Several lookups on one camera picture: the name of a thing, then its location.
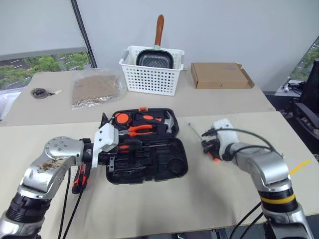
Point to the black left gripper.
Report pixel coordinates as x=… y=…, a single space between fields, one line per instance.
x=104 y=159

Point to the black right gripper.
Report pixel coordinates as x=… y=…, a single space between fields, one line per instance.
x=215 y=142

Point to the orange black screwdriver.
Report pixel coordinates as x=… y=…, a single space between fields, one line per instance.
x=216 y=158
x=123 y=148

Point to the black plastic tool case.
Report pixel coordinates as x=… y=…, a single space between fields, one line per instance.
x=159 y=164

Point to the orange black utility knife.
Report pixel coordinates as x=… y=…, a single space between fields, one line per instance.
x=79 y=179

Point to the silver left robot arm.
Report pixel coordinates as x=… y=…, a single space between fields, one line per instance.
x=37 y=171

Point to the orange black tape measure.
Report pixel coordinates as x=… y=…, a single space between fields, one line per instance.
x=121 y=118

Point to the flat brown cardboard box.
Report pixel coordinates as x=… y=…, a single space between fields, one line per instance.
x=219 y=74

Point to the small green object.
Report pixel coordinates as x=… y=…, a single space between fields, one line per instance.
x=185 y=68

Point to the clear bag with brown packet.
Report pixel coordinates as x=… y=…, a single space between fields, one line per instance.
x=94 y=87

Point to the white perforated plastic basket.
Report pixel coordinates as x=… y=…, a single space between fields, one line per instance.
x=149 y=82

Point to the small white device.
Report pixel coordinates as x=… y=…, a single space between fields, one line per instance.
x=286 y=88

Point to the round dark tin with tag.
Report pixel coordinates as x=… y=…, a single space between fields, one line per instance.
x=38 y=93

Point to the black office chair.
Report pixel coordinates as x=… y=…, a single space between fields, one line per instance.
x=311 y=94

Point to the white plastic sheet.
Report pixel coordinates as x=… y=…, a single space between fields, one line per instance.
x=6 y=104

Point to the white roller blind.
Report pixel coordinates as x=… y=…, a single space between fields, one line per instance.
x=37 y=25

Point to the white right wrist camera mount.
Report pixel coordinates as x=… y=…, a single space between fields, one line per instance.
x=225 y=134

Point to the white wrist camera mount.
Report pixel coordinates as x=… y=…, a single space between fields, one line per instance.
x=106 y=138
x=225 y=134

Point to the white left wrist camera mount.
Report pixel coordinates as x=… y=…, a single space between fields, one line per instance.
x=106 y=138

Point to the black window frame post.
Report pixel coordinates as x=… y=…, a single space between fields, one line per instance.
x=82 y=32

